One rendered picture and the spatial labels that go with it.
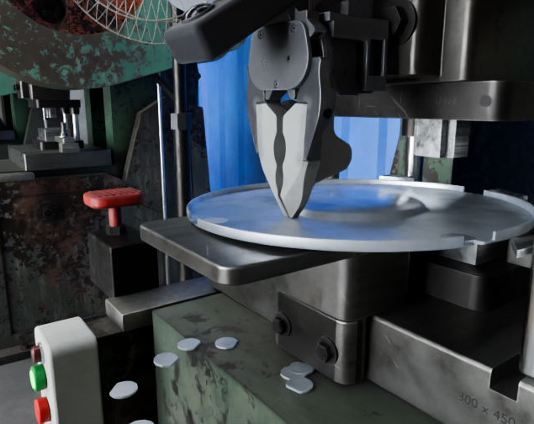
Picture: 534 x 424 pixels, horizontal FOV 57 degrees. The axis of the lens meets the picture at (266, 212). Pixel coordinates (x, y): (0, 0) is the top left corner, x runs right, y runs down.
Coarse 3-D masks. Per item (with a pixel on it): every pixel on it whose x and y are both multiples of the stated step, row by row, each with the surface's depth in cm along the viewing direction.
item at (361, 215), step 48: (240, 192) 53; (336, 192) 48; (384, 192) 47; (432, 192) 50; (240, 240) 33; (288, 240) 31; (336, 240) 30; (384, 240) 29; (432, 240) 29; (480, 240) 31
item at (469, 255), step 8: (528, 232) 48; (504, 240) 45; (456, 248) 44; (464, 248) 43; (472, 248) 43; (480, 248) 43; (488, 248) 44; (496, 248) 44; (504, 248) 45; (448, 256) 45; (456, 256) 44; (464, 256) 44; (472, 256) 43; (480, 256) 43; (488, 256) 44; (496, 256) 45
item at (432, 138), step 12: (420, 120) 48; (432, 120) 47; (444, 120) 47; (456, 120) 46; (468, 120) 47; (420, 132) 48; (432, 132) 47; (444, 132) 47; (456, 132) 46; (468, 132) 48; (420, 144) 49; (432, 144) 48; (444, 144) 47; (456, 144) 47; (432, 156) 48; (444, 156) 48; (456, 156) 47
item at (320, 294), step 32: (160, 224) 39; (192, 224) 39; (192, 256) 31; (224, 256) 31; (256, 256) 31; (288, 256) 31; (320, 256) 32; (352, 256) 34; (384, 256) 39; (288, 288) 44; (320, 288) 40; (352, 288) 38; (384, 288) 40; (288, 320) 44; (320, 320) 41; (352, 320) 38; (320, 352) 40; (352, 352) 39
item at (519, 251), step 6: (510, 240) 32; (516, 240) 31; (522, 240) 31; (528, 240) 31; (516, 246) 30; (522, 246) 30; (528, 246) 30; (516, 252) 29; (522, 252) 29; (528, 252) 30
